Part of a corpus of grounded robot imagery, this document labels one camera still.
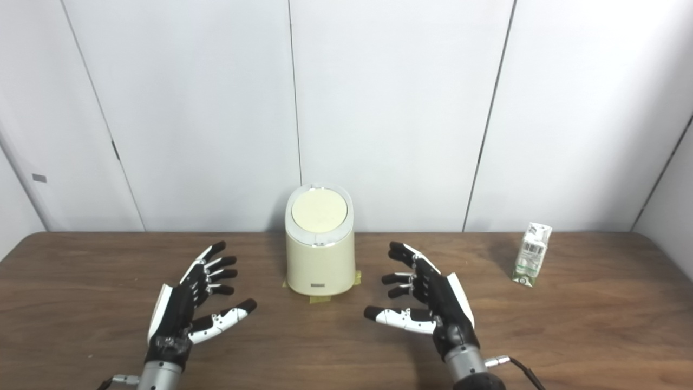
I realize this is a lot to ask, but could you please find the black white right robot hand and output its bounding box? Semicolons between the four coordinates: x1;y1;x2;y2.
363;242;481;362

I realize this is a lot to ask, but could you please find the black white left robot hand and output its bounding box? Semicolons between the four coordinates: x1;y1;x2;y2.
144;241;258;372

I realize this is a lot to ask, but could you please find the white green milk carton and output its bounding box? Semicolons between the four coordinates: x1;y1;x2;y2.
512;222;553;288

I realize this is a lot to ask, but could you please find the cream-colored round bin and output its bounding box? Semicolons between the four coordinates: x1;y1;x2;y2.
285;184;356;296

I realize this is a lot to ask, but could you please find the cream round bin lid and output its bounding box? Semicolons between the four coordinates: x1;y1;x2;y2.
291;187;348;234

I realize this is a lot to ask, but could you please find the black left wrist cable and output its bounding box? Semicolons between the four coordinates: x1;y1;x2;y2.
97;374;141;390

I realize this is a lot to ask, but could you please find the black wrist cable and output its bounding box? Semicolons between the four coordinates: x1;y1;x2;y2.
485;355;547;390
97;374;141;390

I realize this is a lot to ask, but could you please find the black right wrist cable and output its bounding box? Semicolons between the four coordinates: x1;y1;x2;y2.
485;355;547;390

